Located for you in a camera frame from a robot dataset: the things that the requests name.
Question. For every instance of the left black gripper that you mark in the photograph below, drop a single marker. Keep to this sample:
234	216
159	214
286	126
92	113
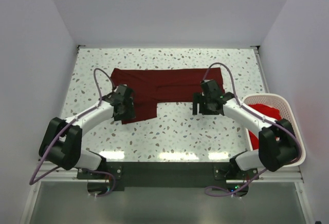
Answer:
130	113

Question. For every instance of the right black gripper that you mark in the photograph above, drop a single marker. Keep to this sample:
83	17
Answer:
198	98

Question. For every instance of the dark red t-shirt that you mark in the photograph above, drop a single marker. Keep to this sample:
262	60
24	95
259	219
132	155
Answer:
152	87

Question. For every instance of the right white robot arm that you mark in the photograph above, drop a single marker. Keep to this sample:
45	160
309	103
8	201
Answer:
278	144

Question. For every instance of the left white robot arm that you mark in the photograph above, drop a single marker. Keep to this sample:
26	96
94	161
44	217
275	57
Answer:
62	143

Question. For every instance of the white plastic laundry basket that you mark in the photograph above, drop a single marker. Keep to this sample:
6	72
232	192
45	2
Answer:
279	103

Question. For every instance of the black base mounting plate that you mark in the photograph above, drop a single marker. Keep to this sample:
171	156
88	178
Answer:
164	175

